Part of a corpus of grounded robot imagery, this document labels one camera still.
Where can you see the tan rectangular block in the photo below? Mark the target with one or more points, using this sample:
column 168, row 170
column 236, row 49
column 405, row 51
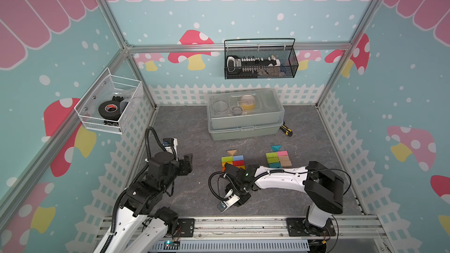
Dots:
column 285, row 163

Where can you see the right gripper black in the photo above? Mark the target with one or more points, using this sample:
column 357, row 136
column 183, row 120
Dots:
column 242, row 200

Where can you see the white wire basket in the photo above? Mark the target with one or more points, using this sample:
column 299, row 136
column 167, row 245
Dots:
column 128, row 91

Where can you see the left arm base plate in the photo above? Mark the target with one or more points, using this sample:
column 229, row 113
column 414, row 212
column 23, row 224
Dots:
column 182, row 228

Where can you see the translucent plastic storage box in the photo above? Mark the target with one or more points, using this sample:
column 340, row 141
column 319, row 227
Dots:
column 244, row 114

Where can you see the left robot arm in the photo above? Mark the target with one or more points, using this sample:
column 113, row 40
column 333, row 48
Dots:
column 135, row 226

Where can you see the white black tool in basket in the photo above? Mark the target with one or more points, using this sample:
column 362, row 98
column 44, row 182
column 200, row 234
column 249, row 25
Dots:
column 251, row 66

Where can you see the green lit circuit board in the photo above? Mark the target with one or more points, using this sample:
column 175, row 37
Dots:
column 171, row 245

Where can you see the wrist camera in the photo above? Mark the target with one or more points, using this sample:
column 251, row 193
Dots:
column 170, row 144
column 231, row 199

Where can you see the red block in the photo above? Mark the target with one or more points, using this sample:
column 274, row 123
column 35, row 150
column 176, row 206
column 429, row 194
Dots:
column 238, row 163

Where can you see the light blue block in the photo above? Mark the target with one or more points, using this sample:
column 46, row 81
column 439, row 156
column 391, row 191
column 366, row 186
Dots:
column 238, row 158

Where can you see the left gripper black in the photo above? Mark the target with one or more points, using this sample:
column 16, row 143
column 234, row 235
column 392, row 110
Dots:
column 186, row 164

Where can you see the teal rectangular block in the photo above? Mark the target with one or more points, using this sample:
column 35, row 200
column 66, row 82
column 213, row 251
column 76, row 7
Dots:
column 275, row 165

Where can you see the green block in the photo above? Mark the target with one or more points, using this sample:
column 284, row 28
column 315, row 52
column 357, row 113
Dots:
column 271, row 155
column 273, row 160
column 227, row 159

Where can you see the green block top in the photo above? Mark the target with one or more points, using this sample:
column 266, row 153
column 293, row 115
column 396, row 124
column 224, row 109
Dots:
column 227, row 159

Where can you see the black wire mesh basket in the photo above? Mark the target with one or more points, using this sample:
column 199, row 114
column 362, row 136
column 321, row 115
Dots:
column 281, row 48

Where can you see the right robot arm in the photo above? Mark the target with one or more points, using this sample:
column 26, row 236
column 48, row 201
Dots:
column 326, row 189

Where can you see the black tape roll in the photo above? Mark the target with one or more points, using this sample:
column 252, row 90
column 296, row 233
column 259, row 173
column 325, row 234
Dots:
column 110, row 110

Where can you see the yellow black screwdriver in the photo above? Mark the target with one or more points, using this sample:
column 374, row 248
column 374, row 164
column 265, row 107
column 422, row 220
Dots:
column 286, row 130

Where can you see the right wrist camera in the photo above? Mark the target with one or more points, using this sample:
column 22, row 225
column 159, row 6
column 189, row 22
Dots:
column 231, row 199

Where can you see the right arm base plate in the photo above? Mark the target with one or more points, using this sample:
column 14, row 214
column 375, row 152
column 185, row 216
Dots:
column 300, row 227

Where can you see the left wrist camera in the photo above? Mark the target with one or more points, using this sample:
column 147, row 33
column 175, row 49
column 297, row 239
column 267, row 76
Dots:
column 170, row 144

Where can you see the teal triangle block top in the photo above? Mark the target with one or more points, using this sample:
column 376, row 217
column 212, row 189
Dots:
column 276, row 148

